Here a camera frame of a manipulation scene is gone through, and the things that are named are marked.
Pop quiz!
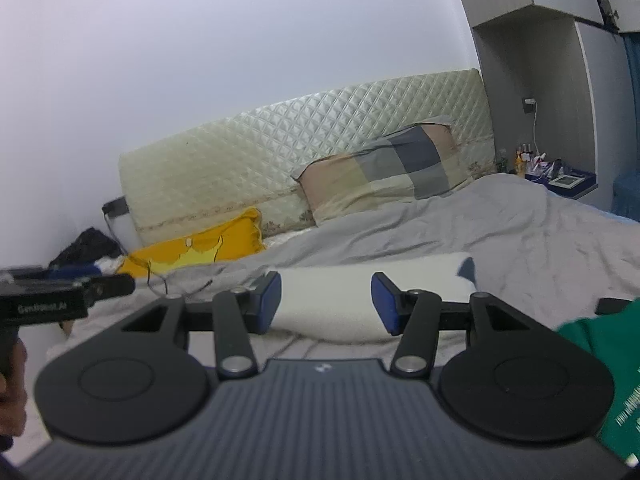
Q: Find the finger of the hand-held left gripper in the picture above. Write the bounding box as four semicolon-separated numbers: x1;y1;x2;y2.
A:
82;273;137;307
0;265;104;284

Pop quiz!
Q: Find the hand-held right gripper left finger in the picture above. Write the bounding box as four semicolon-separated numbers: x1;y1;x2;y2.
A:
119;270;283;380

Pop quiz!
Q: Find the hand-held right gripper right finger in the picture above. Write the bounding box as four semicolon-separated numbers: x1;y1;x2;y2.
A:
370;271;547;379

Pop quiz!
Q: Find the white blue-striped sweater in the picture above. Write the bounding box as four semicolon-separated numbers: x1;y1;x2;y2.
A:
267;252;478;345

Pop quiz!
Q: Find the white clothes pile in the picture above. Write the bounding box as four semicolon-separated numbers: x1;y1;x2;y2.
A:
92;256;126;275

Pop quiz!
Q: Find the black clothes pile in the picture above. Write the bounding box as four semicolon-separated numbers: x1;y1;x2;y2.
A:
48;227;124;270

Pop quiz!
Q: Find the person's left hand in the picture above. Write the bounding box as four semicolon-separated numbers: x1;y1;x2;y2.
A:
0;342;28;437

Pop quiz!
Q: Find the yellow pillow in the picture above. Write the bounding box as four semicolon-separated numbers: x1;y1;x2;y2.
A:
116;207;267;277

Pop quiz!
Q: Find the checked pillow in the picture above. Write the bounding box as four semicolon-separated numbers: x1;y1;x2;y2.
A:
291;116;475;227

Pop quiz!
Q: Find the grey blanket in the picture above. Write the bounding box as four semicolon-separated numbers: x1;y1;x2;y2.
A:
60;172;640;361

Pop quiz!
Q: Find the cream quilted headboard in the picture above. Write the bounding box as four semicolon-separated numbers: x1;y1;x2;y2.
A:
118;68;497;248

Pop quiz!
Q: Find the row of small bottles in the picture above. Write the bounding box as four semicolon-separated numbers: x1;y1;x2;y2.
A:
515;142;551;177

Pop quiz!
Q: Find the green garment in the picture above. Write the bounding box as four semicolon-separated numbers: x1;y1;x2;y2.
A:
556;297;640;466

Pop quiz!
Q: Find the blue tray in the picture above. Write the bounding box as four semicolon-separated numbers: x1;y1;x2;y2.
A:
525;167;598;200

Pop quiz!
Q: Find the blue round container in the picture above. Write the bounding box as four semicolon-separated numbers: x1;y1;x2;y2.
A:
612;170;640;221

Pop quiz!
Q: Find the blue curtain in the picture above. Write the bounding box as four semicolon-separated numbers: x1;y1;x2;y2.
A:
620;32;640;176

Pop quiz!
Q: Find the black cable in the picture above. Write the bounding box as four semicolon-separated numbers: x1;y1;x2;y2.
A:
102;212;216;297

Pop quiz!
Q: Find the dark wall socket panel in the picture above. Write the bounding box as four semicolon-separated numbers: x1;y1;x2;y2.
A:
101;196;130;218

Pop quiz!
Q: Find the white charger cable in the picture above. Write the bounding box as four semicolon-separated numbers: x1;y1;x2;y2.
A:
530;110;543;161

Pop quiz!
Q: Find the grey wall cabinet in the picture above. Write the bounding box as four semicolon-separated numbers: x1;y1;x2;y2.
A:
446;0;640;211

